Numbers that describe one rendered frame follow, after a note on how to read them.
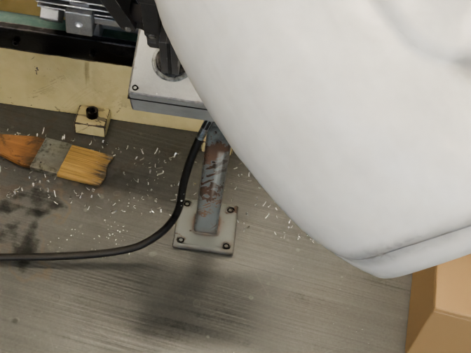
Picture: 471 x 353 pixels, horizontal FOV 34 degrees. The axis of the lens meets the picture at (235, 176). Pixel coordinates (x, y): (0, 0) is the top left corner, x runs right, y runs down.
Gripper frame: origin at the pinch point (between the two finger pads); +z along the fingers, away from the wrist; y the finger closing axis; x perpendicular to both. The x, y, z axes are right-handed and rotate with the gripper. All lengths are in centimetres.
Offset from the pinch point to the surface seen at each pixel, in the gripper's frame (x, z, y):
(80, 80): -5.6, 30.1, 12.6
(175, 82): 1.9, 4.3, -0.5
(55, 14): -9.9, 21.4, 15.1
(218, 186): 7.3, 19.9, -5.7
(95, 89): -5.0, 31.1, 10.8
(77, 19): -8.6, 18.7, 12.0
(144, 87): 2.7, 4.3, 2.1
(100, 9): -9.8, 18.0, 9.6
